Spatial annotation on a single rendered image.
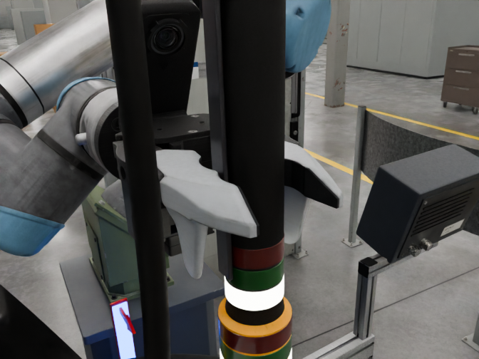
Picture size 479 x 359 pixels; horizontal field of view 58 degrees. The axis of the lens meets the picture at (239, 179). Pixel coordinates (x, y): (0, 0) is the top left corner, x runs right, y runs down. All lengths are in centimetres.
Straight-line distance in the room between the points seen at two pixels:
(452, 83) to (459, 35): 341
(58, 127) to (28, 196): 7
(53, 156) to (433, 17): 970
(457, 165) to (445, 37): 929
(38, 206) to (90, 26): 23
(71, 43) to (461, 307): 250
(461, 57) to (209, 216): 707
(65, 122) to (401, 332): 222
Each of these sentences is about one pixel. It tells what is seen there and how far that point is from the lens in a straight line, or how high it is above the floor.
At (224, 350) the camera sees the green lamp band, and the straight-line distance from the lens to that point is 27.
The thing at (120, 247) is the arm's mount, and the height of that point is 113.
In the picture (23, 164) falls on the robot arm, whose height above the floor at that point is 144.
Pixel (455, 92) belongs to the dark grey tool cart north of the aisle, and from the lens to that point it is 730.
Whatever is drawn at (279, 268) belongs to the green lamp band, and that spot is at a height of 144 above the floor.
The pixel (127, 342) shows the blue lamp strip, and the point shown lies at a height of 112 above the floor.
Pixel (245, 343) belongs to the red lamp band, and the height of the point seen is 140.
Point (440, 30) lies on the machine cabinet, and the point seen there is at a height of 95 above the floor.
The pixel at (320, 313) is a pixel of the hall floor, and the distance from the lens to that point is 251.
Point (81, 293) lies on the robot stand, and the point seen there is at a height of 100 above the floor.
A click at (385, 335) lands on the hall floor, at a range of 245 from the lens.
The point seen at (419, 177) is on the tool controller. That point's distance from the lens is 95.
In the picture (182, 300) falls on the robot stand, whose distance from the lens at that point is 95.
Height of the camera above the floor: 157
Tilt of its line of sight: 22 degrees down
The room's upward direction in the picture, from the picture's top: 2 degrees counter-clockwise
